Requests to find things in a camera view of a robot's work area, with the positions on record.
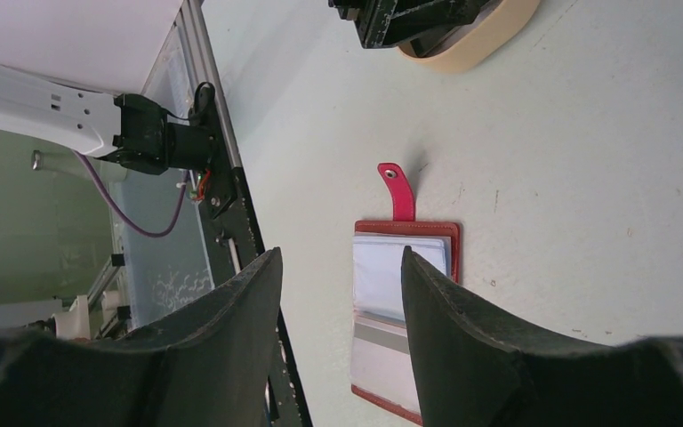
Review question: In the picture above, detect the beige oval tray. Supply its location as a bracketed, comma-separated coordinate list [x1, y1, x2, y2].
[397, 0, 541, 74]

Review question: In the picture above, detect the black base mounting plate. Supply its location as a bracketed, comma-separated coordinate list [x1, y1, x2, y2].
[190, 82, 312, 426]

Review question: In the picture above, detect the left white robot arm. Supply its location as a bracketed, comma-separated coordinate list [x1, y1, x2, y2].
[0, 1, 488, 175]

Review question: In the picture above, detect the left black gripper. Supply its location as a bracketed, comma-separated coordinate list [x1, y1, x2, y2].
[328, 0, 488, 49]

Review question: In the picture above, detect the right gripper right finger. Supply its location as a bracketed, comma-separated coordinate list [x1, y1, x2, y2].
[401, 248, 683, 426]

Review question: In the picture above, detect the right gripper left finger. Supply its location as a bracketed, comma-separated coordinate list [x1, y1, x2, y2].
[0, 248, 283, 426]

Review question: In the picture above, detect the aluminium frame rail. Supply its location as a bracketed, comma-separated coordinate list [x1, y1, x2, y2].
[100, 0, 244, 340]

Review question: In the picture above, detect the red card holder wallet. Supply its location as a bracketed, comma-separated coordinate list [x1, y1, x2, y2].
[350, 163, 462, 425]

